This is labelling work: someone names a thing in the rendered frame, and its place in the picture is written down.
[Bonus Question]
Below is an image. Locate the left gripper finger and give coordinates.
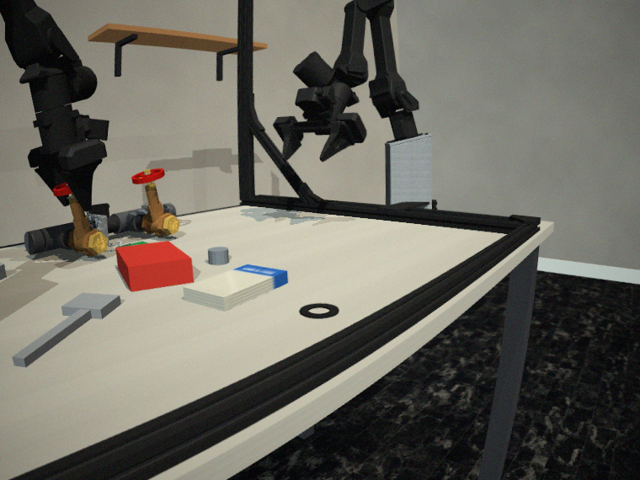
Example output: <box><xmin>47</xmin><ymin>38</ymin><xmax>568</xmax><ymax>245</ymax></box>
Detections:
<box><xmin>320</xmin><ymin>121</ymin><xmax>355</xmax><ymax>162</ymax></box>
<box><xmin>279</xmin><ymin>124</ymin><xmax>301</xmax><ymax>162</ymax></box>

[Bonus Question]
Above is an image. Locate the black rubber washer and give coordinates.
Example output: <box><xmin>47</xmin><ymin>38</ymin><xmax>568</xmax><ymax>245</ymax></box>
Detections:
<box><xmin>300</xmin><ymin>303</ymin><xmax>339</xmax><ymax>319</ymax></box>

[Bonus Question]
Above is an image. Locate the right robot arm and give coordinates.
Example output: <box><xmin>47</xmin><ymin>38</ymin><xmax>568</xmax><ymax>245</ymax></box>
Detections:
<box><xmin>0</xmin><ymin>0</ymin><xmax>109</xmax><ymax>142</ymax></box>

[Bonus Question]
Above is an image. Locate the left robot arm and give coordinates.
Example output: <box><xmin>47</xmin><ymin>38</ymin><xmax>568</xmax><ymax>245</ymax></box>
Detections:
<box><xmin>293</xmin><ymin>0</ymin><xmax>423</xmax><ymax>141</ymax></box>

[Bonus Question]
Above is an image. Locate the grey cylinder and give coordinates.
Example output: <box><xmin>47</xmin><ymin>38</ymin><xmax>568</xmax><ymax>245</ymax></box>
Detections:
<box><xmin>208</xmin><ymin>247</ymin><xmax>229</xmax><ymax>265</ymax></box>

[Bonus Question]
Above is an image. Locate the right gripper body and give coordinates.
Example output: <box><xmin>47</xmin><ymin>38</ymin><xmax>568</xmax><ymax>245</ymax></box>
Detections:
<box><xmin>28</xmin><ymin>104</ymin><xmax>107</xmax><ymax>170</ymax></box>

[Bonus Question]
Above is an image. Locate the red block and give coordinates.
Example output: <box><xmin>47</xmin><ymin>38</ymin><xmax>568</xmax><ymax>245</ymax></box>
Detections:
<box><xmin>115</xmin><ymin>241</ymin><xmax>194</xmax><ymax>291</ymax></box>

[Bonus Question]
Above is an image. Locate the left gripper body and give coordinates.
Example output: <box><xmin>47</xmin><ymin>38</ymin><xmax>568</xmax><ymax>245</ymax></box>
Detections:
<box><xmin>273</xmin><ymin>97</ymin><xmax>366</xmax><ymax>143</ymax></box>

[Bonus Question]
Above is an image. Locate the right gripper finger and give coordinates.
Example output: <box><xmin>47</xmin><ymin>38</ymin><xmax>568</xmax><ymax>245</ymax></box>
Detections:
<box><xmin>35</xmin><ymin>163</ymin><xmax>70</xmax><ymax>206</ymax></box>
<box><xmin>61</xmin><ymin>159</ymin><xmax>103</xmax><ymax>211</ymax></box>

